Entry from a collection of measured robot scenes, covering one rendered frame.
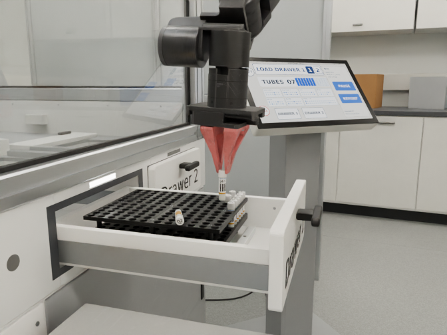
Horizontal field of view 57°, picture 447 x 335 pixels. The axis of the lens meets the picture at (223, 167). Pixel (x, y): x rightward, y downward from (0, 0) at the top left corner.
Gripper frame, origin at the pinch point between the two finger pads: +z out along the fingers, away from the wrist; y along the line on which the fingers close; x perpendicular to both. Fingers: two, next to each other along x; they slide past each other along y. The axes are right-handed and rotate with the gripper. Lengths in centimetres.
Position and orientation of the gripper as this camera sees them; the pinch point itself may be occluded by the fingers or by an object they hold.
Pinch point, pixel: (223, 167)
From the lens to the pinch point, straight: 61.9
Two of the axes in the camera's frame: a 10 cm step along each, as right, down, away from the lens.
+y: -9.5, -1.2, 2.9
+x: -3.1, 2.2, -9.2
